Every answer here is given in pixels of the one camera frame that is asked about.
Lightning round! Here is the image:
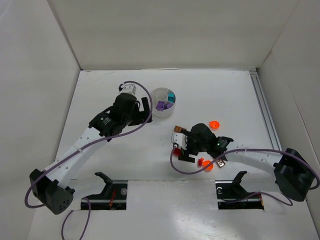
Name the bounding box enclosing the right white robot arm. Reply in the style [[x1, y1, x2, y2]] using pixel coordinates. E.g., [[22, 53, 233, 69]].
[[171, 123, 320, 206]]

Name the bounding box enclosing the white round divided container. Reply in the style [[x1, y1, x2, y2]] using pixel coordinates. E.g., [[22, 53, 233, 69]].
[[150, 87, 177, 118]]

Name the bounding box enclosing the small red lego stud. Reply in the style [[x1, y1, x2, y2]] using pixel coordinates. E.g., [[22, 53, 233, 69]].
[[197, 158, 204, 167]]

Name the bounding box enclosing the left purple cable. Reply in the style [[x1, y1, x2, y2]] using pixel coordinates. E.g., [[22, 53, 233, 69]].
[[23, 80, 154, 240]]

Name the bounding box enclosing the aluminium rail right side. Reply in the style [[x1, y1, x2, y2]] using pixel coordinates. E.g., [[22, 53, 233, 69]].
[[249, 70, 282, 150]]

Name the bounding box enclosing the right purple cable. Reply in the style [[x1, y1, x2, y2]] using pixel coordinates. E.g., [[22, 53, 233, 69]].
[[169, 144, 320, 206]]

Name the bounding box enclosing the teal lego brick pair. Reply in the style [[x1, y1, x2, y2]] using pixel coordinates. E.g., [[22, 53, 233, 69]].
[[167, 93, 176, 104]]

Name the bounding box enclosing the red lego brick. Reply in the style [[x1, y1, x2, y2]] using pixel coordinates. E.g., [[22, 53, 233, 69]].
[[173, 148, 181, 157]]

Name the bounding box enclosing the tan lego plate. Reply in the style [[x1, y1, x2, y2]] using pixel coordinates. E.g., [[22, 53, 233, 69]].
[[173, 125, 185, 133]]

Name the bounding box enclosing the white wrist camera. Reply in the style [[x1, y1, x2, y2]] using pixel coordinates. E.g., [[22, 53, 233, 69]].
[[118, 83, 137, 96], [171, 132, 188, 150]]

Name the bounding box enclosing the purple printed lego brick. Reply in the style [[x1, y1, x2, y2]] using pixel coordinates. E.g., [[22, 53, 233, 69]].
[[164, 102, 174, 110]]

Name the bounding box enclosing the orange round lego dish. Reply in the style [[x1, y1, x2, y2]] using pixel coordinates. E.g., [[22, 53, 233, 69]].
[[202, 160, 214, 172]]

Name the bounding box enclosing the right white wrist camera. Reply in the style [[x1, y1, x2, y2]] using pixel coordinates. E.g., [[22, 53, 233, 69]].
[[171, 132, 188, 150]]

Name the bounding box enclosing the brown lego plate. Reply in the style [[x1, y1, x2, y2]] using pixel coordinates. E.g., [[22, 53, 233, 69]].
[[216, 159, 226, 168]]

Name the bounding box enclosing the orange round lego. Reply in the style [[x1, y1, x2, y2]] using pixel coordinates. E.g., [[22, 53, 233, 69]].
[[209, 120, 220, 130]]

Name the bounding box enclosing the purple cable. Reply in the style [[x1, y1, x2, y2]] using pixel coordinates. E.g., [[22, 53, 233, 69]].
[[23, 80, 154, 240], [169, 144, 320, 206]]

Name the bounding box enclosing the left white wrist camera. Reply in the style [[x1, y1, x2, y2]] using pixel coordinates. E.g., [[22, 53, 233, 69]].
[[118, 83, 137, 96]]

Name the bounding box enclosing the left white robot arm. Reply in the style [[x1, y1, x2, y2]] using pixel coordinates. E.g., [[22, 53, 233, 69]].
[[27, 93, 153, 215]]

